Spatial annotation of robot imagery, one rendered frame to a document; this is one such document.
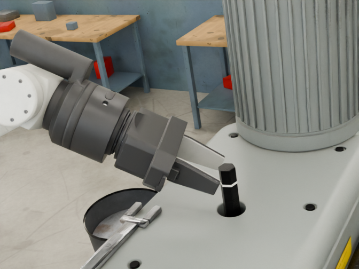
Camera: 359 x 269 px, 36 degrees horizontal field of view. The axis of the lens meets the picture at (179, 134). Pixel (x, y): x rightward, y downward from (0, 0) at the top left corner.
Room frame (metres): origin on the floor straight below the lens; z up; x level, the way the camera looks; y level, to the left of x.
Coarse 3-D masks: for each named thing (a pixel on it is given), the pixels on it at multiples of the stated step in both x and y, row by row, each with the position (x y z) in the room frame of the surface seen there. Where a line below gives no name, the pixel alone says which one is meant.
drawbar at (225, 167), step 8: (224, 168) 0.58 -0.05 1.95; (232, 168) 0.58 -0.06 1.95; (224, 176) 0.58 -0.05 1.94; (232, 176) 0.58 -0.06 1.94; (224, 184) 0.58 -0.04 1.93; (224, 192) 0.58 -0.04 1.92; (232, 192) 0.57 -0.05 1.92; (224, 200) 0.58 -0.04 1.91; (232, 200) 0.57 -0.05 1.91; (224, 208) 0.58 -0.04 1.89; (232, 208) 0.57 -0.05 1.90; (232, 216) 0.57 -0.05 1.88
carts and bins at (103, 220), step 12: (120, 192) 2.75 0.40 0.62; (132, 192) 2.75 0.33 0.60; (144, 192) 2.73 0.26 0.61; (156, 192) 2.68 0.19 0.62; (96, 204) 2.67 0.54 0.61; (108, 204) 2.72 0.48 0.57; (120, 204) 2.74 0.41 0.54; (132, 204) 2.75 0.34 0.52; (144, 204) 2.73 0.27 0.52; (84, 216) 2.56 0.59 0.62; (96, 216) 2.65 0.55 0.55; (108, 216) 2.69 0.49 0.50; (120, 216) 2.67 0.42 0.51; (96, 228) 2.59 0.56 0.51; (108, 228) 2.57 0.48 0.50; (96, 240) 2.36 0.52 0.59
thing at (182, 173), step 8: (176, 160) 0.57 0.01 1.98; (184, 160) 0.57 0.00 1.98; (176, 168) 0.56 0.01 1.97; (184, 168) 0.56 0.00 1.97; (192, 168) 0.56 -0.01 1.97; (168, 176) 0.56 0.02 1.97; (176, 176) 0.56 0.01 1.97; (184, 176) 0.56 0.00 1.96; (192, 176) 0.56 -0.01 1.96; (200, 176) 0.56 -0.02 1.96; (208, 176) 0.56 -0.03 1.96; (184, 184) 0.56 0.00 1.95; (192, 184) 0.56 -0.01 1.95; (200, 184) 0.56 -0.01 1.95; (208, 184) 0.56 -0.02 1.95; (216, 184) 0.55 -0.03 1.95; (208, 192) 0.56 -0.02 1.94
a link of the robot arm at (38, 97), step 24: (24, 48) 0.64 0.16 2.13; (48, 48) 0.64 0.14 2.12; (0, 72) 0.59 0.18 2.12; (24, 72) 0.60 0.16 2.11; (48, 72) 0.65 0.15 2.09; (72, 72) 0.63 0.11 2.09; (0, 96) 0.58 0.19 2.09; (24, 96) 0.58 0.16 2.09; (48, 96) 0.61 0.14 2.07; (72, 96) 0.60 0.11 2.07; (0, 120) 0.58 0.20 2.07; (24, 120) 0.57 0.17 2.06; (48, 120) 0.60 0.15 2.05; (72, 120) 0.58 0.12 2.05
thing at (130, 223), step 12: (132, 216) 0.60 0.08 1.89; (144, 216) 0.59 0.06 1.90; (156, 216) 0.59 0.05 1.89; (120, 228) 0.57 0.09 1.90; (132, 228) 0.57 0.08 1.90; (108, 240) 0.55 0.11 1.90; (120, 240) 0.55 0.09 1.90; (96, 252) 0.53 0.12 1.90; (108, 252) 0.53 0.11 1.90; (84, 264) 0.51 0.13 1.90; (96, 264) 0.51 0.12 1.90
